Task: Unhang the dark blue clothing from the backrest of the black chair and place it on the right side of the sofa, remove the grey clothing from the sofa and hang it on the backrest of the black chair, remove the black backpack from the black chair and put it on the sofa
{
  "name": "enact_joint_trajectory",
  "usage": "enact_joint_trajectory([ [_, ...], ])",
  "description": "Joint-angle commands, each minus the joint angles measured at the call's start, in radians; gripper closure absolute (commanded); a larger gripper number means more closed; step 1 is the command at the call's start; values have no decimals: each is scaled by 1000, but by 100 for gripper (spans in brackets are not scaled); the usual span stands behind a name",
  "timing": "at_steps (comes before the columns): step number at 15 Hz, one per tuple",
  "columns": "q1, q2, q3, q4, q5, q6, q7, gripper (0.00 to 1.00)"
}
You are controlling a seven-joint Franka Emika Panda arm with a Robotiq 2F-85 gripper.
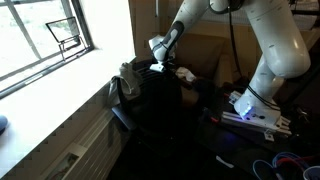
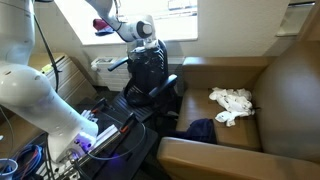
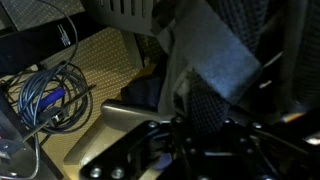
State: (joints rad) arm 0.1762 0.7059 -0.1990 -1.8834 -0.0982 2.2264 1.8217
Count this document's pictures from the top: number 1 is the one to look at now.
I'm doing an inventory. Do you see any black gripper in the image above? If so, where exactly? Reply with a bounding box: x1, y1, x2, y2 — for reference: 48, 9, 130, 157
159, 55, 178, 73

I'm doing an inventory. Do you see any dark blue clothing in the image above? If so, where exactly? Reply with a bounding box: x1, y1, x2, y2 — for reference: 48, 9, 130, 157
193, 77, 217, 101

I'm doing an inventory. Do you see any light grey clothing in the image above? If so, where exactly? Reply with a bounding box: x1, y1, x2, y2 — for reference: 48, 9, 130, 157
106, 62, 144, 108

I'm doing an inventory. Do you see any white crumpled clothing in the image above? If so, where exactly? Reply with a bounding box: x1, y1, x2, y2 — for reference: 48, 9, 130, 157
175, 66, 198, 83

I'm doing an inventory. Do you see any black slatted office chair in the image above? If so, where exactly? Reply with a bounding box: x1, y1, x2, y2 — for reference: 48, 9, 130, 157
111, 59, 188, 158

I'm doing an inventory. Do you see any brown leather armchair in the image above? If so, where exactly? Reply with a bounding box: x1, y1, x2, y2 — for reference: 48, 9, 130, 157
173, 31, 248, 108

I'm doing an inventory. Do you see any clear sign holder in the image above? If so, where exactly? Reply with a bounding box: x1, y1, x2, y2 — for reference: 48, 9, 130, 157
45, 16, 93, 63

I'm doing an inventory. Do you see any white paper strip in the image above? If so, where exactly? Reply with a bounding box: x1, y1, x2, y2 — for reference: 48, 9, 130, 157
215, 155, 235, 169

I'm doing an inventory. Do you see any white window sill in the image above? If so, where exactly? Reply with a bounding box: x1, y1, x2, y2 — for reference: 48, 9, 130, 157
0, 46, 136, 179

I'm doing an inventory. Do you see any white paper cup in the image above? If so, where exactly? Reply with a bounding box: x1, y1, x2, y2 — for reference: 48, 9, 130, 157
302, 165, 320, 180

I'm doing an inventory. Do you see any orange handled black clamp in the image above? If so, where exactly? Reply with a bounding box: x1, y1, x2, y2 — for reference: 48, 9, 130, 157
208, 114, 223, 126
222, 91, 236, 101

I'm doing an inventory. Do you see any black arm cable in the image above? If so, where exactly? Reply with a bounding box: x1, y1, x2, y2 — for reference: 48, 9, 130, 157
227, 5, 282, 112

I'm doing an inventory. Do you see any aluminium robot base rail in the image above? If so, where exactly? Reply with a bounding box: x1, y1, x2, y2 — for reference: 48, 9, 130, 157
219, 91, 293, 143

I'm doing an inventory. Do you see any window with dark frame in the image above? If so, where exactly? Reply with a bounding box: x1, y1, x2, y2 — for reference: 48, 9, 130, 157
0, 0, 95, 100

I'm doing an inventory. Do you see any blue cable bundle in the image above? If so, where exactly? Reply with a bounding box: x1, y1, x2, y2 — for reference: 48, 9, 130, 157
252, 151, 314, 180

